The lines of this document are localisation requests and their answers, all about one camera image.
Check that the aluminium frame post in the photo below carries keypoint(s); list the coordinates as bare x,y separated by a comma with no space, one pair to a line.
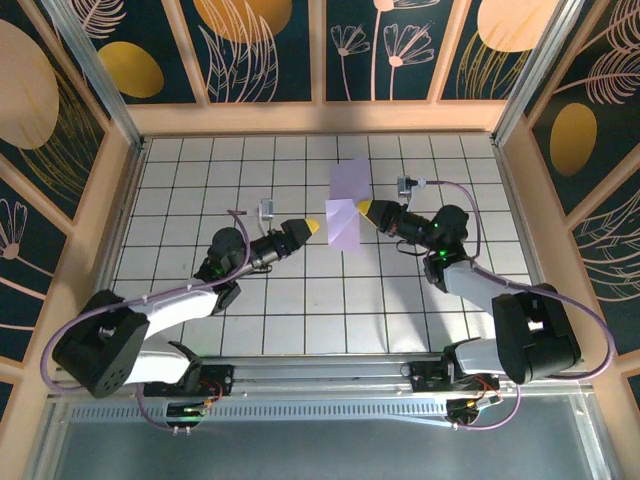
536,75
95,75

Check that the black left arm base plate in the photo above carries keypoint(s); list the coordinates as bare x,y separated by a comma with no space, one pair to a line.
226,372

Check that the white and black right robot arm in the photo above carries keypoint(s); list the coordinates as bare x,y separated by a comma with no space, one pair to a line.
475,285

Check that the white grid mat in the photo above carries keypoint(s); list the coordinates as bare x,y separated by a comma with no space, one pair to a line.
250,320

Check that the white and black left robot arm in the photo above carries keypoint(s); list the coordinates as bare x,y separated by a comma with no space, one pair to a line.
175,307

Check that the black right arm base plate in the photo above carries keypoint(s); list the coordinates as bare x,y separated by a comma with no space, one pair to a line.
422,382

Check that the small electronics board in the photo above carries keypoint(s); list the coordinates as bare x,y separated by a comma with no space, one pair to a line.
185,410
470,406

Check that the lilac paper sheet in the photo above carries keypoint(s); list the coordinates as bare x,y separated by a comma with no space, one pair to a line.
345,225

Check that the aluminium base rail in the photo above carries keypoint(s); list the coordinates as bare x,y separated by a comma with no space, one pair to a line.
320,375

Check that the aluminium side rail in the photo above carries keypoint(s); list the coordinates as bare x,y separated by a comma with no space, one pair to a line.
515,200
116,240

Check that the grey metal plate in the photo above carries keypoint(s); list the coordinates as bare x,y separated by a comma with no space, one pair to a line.
320,450

